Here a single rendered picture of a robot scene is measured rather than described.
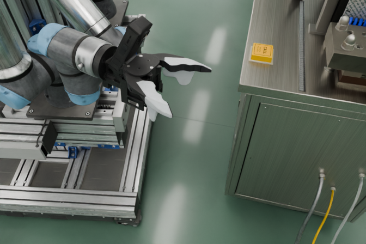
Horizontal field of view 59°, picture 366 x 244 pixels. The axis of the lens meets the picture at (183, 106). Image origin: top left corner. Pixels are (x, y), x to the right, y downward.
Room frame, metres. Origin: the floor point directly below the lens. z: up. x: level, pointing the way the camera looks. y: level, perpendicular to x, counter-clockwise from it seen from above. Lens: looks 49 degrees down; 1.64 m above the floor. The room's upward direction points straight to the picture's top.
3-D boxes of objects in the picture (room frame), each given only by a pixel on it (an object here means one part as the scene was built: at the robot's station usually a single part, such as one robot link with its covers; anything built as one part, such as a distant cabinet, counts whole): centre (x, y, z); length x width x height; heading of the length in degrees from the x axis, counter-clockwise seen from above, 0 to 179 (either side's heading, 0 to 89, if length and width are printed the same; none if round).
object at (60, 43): (0.53, 0.24, 1.21); 0.11 x 0.08 x 0.09; 61
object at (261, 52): (0.88, -0.28, 0.91); 0.07 x 0.07 x 0.02; 77
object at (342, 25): (0.85, -0.50, 1.05); 0.04 x 0.04 x 0.04
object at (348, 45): (0.76, -0.49, 1.05); 0.04 x 0.04 x 0.04
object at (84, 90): (0.55, 0.23, 1.12); 0.11 x 0.08 x 0.11; 151
